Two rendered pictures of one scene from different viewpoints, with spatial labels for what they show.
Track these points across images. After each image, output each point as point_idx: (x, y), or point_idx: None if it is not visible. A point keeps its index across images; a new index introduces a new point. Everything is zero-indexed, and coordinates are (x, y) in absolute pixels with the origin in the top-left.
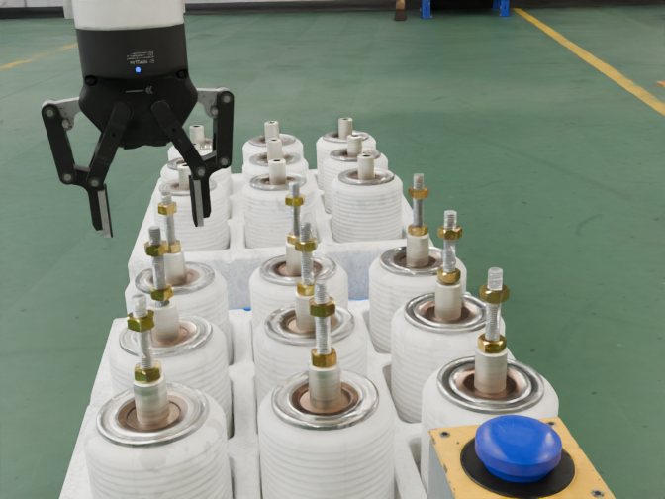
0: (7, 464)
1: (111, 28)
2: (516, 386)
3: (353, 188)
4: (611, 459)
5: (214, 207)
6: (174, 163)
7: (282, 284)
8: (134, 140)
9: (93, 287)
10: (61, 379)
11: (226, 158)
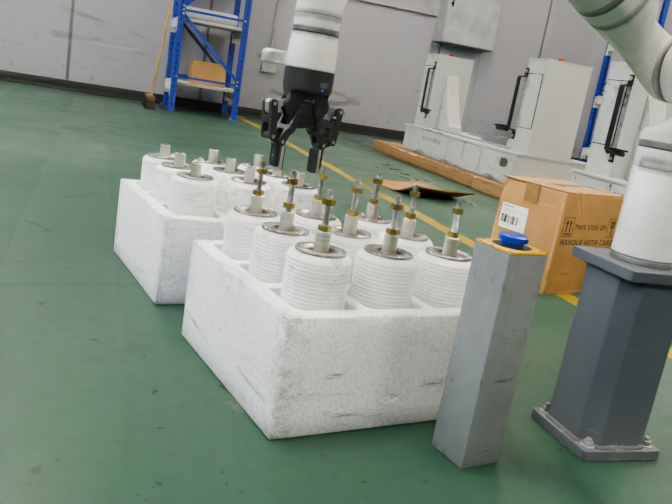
0: (98, 334)
1: (316, 69)
2: (459, 255)
3: (296, 189)
4: None
5: (215, 190)
6: (167, 164)
7: (316, 219)
8: (302, 124)
9: (60, 252)
10: (91, 298)
11: (334, 141)
